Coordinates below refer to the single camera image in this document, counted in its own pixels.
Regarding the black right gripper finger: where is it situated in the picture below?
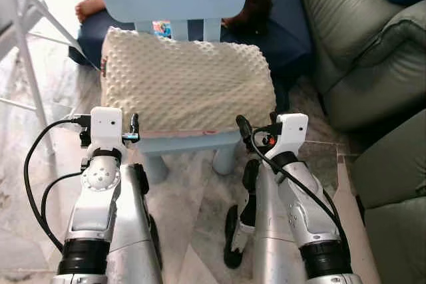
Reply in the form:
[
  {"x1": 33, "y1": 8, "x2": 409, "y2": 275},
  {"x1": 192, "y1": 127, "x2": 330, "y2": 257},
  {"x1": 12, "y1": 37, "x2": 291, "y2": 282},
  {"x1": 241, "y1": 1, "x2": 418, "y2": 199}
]
[{"x1": 236, "y1": 114, "x2": 256, "y2": 154}]

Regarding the cream bumpy foam pillow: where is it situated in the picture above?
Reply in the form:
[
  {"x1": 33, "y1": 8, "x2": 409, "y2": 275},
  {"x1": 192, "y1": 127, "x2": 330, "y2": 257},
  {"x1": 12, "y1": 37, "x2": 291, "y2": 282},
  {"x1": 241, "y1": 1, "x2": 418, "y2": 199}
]
[{"x1": 100, "y1": 27, "x2": 278, "y2": 132}]

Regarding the green leather sofa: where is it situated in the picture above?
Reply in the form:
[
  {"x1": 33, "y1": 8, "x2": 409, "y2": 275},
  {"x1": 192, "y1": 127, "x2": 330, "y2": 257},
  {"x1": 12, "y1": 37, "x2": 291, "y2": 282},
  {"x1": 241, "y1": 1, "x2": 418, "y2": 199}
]
[{"x1": 293, "y1": 0, "x2": 426, "y2": 132}]

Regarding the small colourful toy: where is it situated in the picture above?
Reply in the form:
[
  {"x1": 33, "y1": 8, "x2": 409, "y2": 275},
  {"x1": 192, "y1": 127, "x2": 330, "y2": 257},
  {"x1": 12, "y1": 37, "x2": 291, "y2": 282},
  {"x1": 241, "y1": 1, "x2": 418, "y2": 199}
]
[{"x1": 152, "y1": 20, "x2": 173, "y2": 39}]

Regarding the silver left robot leg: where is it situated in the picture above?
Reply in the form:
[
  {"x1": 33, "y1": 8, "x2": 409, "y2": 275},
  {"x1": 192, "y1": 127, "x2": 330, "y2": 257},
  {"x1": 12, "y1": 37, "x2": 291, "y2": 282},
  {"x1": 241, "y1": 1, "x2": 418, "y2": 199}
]
[{"x1": 106, "y1": 162, "x2": 163, "y2": 284}]

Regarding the silver robot leg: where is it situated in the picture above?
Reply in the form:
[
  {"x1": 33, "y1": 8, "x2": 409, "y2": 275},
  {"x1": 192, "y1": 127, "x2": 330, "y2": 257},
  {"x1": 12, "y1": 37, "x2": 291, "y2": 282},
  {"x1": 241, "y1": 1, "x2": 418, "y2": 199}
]
[
  {"x1": 223, "y1": 158, "x2": 308, "y2": 284},
  {"x1": 106, "y1": 162, "x2": 163, "y2": 284}
]

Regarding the white metal folding rack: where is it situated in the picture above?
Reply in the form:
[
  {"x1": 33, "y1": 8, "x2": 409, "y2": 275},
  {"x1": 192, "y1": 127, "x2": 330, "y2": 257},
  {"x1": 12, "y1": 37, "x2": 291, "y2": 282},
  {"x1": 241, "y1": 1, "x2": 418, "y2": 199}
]
[{"x1": 0, "y1": 0, "x2": 101, "y2": 160}]

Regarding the silver right robot leg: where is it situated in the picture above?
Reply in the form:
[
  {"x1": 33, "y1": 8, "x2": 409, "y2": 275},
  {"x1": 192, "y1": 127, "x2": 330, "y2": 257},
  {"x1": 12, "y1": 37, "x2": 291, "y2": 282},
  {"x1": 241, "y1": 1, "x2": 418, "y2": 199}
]
[{"x1": 223, "y1": 158, "x2": 308, "y2": 284}]

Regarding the green leather armchair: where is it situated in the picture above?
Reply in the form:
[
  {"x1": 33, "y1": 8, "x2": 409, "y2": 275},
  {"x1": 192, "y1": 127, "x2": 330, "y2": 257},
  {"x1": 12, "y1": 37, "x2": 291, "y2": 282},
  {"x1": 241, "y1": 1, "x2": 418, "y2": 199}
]
[{"x1": 351, "y1": 108, "x2": 426, "y2": 284}]

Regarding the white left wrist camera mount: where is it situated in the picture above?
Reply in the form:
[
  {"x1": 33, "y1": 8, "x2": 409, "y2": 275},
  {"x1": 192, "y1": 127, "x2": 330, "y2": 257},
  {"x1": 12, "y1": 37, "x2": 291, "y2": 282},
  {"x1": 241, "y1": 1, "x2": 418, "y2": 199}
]
[{"x1": 88, "y1": 106, "x2": 126, "y2": 159}]

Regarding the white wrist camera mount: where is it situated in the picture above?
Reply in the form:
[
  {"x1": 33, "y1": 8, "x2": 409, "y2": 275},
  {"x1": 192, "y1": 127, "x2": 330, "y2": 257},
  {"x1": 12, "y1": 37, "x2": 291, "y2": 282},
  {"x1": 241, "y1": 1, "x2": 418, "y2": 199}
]
[
  {"x1": 88, "y1": 106, "x2": 126, "y2": 159},
  {"x1": 269, "y1": 113, "x2": 310, "y2": 165}
]

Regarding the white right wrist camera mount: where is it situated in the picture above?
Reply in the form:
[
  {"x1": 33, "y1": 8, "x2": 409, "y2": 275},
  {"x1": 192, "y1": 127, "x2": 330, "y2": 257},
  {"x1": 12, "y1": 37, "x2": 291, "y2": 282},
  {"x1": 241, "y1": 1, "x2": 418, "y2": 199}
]
[{"x1": 269, "y1": 113, "x2": 310, "y2": 165}]

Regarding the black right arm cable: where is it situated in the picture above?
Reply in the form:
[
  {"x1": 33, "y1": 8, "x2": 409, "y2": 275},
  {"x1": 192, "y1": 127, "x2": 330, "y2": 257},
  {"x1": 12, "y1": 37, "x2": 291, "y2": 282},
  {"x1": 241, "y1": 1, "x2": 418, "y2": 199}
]
[{"x1": 248, "y1": 134, "x2": 347, "y2": 245}]

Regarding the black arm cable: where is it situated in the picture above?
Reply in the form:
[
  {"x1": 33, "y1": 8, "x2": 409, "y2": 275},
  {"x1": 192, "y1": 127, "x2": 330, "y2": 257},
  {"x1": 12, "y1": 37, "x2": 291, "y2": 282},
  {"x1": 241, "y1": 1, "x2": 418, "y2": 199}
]
[
  {"x1": 23, "y1": 116, "x2": 91, "y2": 253},
  {"x1": 248, "y1": 134, "x2": 347, "y2": 245},
  {"x1": 40, "y1": 171, "x2": 85, "y2": 251}
]

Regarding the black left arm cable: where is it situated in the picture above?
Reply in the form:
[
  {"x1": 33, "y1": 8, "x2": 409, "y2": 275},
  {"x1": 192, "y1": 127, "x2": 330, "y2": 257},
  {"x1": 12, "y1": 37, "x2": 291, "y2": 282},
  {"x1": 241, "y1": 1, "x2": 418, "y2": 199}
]
[
  {"x1": 23, "y1": 116, "x2": 91, "y2": 253},
  {"x1": 40, "y1": 171, "x2": 85, "y2": 251}
]

